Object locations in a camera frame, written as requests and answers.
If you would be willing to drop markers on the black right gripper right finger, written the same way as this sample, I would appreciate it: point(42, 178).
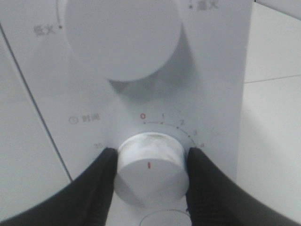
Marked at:
point(213, 199)

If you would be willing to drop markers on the white microwave knob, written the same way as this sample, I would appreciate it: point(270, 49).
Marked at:
point(122, 40)
point(151, 170)

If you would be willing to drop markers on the white microwave oven body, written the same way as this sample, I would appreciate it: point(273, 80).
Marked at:
point(195, 97)

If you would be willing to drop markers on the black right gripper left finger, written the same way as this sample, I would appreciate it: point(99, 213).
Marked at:
point(84, 202)

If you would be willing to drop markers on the round white door release button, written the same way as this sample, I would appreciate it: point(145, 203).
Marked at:
point(166, 218)

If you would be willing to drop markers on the white microwave door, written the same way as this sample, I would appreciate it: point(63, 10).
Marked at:
point(31, 167)

